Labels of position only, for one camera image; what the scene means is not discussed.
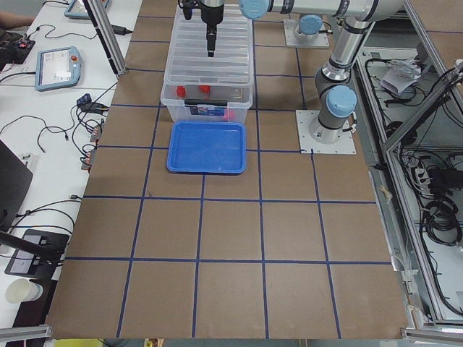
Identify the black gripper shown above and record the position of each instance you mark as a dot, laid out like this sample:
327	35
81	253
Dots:
210	14

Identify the clear plastic box lid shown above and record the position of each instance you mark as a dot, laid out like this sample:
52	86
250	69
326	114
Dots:
188	62

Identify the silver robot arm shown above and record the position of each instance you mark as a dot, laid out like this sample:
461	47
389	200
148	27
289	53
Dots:
338	101
309	26

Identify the clear plastic storage box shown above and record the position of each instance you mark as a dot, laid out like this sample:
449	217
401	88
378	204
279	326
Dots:
239	100

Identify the black power adapter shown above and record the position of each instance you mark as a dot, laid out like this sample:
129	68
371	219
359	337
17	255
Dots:
119	30

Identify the blue plastic tray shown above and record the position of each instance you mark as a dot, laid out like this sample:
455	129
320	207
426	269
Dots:
206	147

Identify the blue teach pendant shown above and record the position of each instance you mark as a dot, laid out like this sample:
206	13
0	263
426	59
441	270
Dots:
76	10
57	68

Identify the black laptop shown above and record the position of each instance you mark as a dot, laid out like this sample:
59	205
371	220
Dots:
15	181

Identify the white paper cup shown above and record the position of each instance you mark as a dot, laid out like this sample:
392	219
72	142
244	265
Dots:
23	290

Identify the black box latch handle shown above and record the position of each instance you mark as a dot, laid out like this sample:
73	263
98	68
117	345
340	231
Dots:
206	102

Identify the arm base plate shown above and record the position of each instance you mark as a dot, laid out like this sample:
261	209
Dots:
315	139
297	39

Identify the aluminium frame post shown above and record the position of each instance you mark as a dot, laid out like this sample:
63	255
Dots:
104	30

